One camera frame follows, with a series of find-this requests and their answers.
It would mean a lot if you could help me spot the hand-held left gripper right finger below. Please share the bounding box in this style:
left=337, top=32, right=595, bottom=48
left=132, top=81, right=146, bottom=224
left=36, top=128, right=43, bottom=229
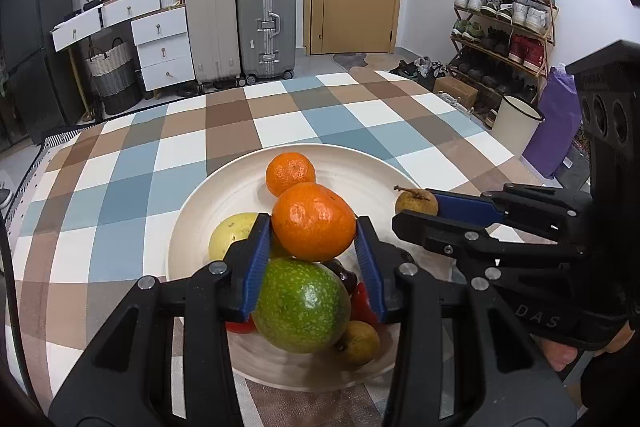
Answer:
left=356, top=216, right=578, bottom=427

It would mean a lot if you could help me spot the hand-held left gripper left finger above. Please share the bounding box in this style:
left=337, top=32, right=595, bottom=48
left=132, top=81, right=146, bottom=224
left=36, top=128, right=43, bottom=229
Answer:
left=48, top=213, right=273, bottom=427

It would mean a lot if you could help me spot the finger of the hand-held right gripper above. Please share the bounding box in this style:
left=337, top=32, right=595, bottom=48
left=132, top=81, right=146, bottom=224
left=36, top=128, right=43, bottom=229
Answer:
left=429, top=188, right=507, bottom=226
left=391, top=208, right=503, bottom=260

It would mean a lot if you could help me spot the small red tomato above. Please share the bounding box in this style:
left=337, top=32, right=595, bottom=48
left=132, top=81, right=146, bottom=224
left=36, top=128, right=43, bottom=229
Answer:
left=350, top=282, right=381, bottom=328

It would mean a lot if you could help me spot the large brown pear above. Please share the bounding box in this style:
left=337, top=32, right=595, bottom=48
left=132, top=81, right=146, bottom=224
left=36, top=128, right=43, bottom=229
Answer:
left=394, top=185, right=439, bottom=217

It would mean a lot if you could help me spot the green speckled round fruit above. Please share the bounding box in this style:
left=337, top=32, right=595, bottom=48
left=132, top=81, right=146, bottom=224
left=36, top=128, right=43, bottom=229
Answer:
left=251, top=257, right=352, bottom=354

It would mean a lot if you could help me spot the small brown pear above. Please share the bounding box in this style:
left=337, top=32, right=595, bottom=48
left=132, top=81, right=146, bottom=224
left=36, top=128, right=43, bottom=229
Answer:
left=334, top=320, right=381, bottom=368

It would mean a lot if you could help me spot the cream round plate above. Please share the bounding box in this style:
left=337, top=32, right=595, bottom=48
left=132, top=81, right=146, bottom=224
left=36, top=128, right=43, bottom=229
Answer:
left=165, top=143, right=453, bottom=391

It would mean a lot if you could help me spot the large orange tangerine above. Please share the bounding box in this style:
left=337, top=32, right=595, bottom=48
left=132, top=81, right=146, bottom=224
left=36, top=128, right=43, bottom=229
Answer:
left=271, top=182, right=357, bottom=262

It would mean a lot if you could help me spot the small orange tangerine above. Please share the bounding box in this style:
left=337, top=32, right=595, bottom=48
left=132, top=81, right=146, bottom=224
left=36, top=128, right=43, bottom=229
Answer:
left=265, top=152, right=317, bottom=198

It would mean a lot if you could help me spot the person's right hand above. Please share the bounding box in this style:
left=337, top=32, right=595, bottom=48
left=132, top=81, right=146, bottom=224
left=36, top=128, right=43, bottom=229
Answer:
left=542, top=322, right=633, bottom=373

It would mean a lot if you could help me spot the dark red cherry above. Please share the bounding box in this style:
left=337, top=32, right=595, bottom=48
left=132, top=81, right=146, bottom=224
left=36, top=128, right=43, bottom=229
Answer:
left=325, top=259, right=358, bottom=295

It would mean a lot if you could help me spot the yellow-green round fruit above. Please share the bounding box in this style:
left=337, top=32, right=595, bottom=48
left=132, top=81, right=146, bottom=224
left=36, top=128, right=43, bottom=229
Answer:
left=208, top=212, right=291, bottom=263

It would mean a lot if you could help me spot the patterned doormat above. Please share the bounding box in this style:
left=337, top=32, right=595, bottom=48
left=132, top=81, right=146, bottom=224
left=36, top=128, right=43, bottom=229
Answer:
left=567, top=132, right=592, bottom=172

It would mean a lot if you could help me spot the white bucket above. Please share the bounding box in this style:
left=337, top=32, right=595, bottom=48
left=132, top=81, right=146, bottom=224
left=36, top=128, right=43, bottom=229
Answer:
left=495, top=94, right=545, bottom=152

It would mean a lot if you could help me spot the purple bag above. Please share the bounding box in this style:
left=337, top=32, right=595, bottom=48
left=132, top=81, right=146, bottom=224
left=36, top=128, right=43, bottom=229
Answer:
left=521, top=64, right=583, bottom=180

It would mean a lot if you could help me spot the cardboard box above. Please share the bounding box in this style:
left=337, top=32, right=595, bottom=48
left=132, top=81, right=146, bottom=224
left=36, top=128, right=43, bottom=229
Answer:
left=433, top=77, right=479, bottom=108

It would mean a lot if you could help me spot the pile of dark shoes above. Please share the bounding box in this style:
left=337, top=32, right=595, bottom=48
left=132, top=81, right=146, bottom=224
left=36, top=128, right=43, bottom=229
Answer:
left=389, top=56, right=446, bottom=90

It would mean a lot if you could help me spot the checkered tablecloth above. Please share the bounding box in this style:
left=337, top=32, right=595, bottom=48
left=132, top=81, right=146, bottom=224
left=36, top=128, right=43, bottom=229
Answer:
left=0, top=69, right=591, bottom=427

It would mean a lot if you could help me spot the person's dark clothing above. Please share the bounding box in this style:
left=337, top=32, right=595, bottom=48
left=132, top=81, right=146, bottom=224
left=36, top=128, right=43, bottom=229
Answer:
left=565, top=347, right=640, bottom=418

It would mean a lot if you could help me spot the irregular patterned rug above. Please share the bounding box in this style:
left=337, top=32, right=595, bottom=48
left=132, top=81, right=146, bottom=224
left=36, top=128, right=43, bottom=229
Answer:
left=332, top=51, right=371, bottom=70

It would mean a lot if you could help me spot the shoe rack with shoes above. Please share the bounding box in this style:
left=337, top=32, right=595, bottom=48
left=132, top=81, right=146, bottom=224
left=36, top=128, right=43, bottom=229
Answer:
left=449, top=0, right=558, bottom=120

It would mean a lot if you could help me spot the white drawer cabinet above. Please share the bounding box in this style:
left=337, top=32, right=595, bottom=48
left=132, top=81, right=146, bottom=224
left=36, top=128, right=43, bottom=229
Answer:
left=131, top=7, right=196, bottom=92

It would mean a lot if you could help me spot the grey and white woven basket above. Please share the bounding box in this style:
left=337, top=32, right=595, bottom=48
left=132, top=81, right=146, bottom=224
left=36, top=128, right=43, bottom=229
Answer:
left=84, top=38, right=142, bottom=115

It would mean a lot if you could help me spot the white dotted floor mat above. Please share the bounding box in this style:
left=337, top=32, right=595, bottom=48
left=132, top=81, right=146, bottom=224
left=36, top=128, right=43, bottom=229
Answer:
left=0, top=129, right=81, bottom=228

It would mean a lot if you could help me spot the silver suitcase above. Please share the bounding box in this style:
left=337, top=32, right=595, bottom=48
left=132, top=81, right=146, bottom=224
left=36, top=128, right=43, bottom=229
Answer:
left=236, top=0, right=297, bottom=85

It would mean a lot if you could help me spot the beige suitcase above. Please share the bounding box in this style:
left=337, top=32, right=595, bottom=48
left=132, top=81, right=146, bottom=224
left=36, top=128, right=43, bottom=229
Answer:
left=184, top=0, right=242, bottom=88

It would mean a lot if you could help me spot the wooden stick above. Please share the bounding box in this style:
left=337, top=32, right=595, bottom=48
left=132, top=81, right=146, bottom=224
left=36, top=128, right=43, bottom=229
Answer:
left=67, top=47, right=96, bottom=120

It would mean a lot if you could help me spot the white desk with drawers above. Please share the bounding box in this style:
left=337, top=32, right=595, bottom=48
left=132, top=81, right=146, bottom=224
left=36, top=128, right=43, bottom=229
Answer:
left=51, top=0, right=187, bottom=52

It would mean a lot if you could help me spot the black refrigerator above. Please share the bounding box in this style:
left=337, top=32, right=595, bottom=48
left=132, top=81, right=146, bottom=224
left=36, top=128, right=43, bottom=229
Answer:
left=0, top=0, right=83, bottom=142

